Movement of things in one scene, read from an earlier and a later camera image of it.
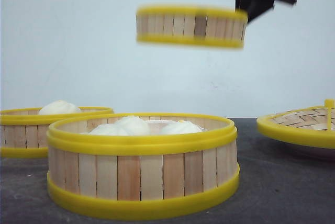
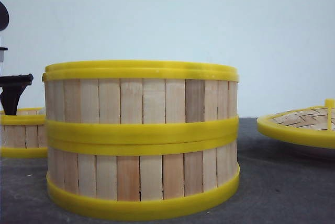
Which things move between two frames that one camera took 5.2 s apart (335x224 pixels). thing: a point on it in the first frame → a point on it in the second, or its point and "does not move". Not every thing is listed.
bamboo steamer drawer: (23, 131) does not move
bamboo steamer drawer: (142, 164) does not move
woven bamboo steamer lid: (314, 125) does not move
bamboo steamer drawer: (191, 25) → (141, 103)
